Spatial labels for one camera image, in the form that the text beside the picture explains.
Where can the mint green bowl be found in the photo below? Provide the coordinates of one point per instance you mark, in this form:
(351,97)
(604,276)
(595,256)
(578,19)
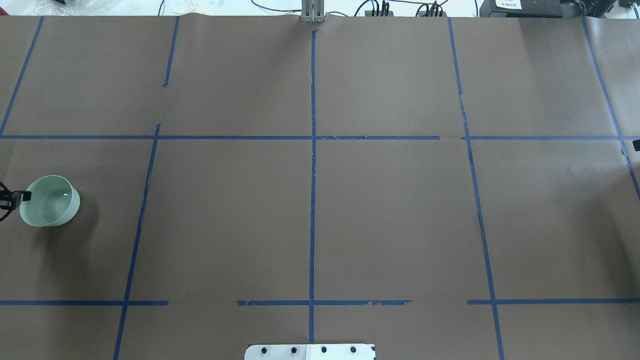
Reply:
(54,201)

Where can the black power box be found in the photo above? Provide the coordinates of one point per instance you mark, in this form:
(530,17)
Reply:
(520,9)

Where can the aluminium frame post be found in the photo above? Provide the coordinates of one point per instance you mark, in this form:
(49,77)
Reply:
(313,11)

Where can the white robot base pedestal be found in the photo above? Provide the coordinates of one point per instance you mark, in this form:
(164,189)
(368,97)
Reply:
(327,351)

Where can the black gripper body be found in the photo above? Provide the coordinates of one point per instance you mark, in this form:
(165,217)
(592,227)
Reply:
(7,198)

